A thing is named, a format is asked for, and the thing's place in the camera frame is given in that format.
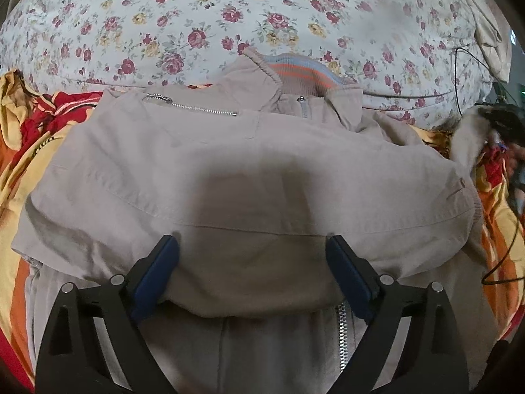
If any floral quilt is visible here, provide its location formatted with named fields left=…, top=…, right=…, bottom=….
left=0, top=0, right=493, bottom=132

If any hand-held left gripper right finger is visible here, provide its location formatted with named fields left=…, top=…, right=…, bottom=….
left=326, top=235, right=470, bottom=394

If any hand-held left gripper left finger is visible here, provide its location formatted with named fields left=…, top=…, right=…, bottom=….
left=35, top=235, right=181, bottom=394

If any grey furry cloth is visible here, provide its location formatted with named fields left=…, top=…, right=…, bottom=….
left=449, top=104, right=499, bottom=169

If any black cable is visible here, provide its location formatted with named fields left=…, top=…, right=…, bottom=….
left=453, top=46, right=513, bottom=116
left=481, top=209, right=525, bottom=287

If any beige cloth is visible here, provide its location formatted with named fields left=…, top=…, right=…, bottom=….
left=445, top=0, right=513, bottom=83

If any beige zip jacket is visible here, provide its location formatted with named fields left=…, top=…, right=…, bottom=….
left=10, top=45, right=499, bottom=394

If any orange red printed blanket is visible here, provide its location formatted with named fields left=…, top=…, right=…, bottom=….
left=0, top=70, right=525, bottom=394

